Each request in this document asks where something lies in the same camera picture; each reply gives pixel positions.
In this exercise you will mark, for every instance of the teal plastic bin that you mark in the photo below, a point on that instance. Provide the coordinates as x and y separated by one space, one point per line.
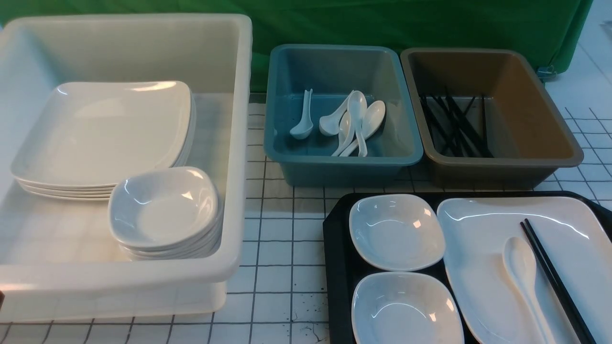
333 71

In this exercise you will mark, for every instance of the white spoon small under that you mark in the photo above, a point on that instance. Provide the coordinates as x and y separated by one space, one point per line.
345 130

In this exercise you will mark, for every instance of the brown plastic bin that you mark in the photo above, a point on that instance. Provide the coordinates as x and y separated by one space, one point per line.
526 132

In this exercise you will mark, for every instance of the white bowl tray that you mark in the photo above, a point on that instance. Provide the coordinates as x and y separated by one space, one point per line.
396 232
404 308

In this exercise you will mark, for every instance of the large white plastic tub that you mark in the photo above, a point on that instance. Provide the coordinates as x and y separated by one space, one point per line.
59 261

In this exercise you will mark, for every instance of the large white square plate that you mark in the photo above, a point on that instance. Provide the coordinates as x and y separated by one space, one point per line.
475 231

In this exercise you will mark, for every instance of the metal clip on cloth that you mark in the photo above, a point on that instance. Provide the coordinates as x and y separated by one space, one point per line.
546 73

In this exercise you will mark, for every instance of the black chopstick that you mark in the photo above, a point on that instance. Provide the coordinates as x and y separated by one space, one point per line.
550 274
557 272

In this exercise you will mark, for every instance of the stack of white bowls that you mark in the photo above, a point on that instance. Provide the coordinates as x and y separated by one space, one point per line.
175 213

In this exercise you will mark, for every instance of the black serving tray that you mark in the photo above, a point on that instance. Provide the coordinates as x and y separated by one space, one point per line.
345 268

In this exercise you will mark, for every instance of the green cloth backdrop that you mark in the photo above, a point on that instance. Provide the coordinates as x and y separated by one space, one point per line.
545 32

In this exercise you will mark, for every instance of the stack of white plates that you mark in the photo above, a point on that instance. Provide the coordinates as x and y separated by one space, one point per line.
90 136

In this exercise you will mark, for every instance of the black chopsticks pile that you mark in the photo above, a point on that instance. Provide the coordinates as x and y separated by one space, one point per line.
456 132

